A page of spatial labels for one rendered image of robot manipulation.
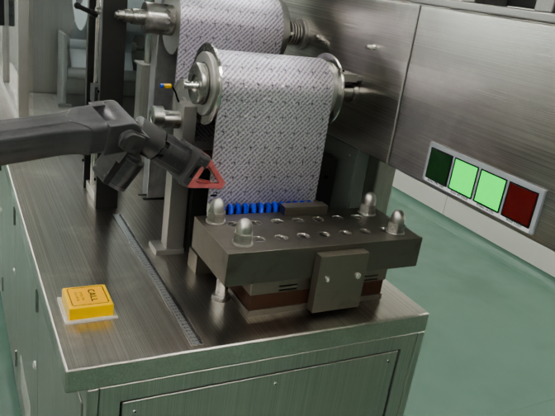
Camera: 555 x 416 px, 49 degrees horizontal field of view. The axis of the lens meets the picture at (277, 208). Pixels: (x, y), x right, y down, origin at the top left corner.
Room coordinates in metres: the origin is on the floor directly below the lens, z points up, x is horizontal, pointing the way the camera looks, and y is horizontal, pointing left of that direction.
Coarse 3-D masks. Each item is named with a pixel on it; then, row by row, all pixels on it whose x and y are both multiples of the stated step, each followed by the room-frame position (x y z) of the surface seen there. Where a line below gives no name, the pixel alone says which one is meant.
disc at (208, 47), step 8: (200, 48) 1.17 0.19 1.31; (208, 48) 1.13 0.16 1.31; (216, 56) 1.09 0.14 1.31; (216, 64) 1.09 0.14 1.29; (216, 72) 1.09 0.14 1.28; (216, 80) 1.08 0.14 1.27; (216, 88) 1.08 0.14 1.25; (216, 96) 1.08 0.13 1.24; (216, 104) 1.07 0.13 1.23; (216, 112) 1.08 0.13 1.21; (200, 120) 1.14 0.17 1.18; (208, 120) 1.10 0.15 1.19
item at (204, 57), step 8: (200, 56) 1.15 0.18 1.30; (208, 56) 1.11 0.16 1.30; (208, 64) 1.11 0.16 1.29; (336, 80) 1.22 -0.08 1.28; (336, 88) 1.21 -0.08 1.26; (208, 96) 1.10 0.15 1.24; (336, 96) 1.21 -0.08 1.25; (200, 104) 1.13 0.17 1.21; (208, 104) 1.10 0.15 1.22; (200, 112) 1.13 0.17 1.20; (208, 112) 1.10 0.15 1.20
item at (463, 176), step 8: (456, 160) 1.00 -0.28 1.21; (456, 168) 1.00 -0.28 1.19; (464, 168) 0.98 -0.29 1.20; (472, 168) 0.97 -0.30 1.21; (456, 176) 0.99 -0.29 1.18; (464, 176) 0.98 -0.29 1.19; (472, 176) 0.96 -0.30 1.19; (456, 184) 0.99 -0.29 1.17; (464, 184) 0.97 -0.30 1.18; (472, 184) 0.96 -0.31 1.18; (464, 192) 0.97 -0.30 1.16
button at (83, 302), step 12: (72, 288) 0.89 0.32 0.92; (84, 288) 0.90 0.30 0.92; (96, 288) 0.91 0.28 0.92; (72, 300) 0.86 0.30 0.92; (84, 300) 0.86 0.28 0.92; (96, 300) 0.87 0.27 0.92; (108, 300) 0.87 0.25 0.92; (72, 312) 0.83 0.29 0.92; (84, 312) 0.84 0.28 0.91; (96, 312) 0.85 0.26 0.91; (108, 312) 0.86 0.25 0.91
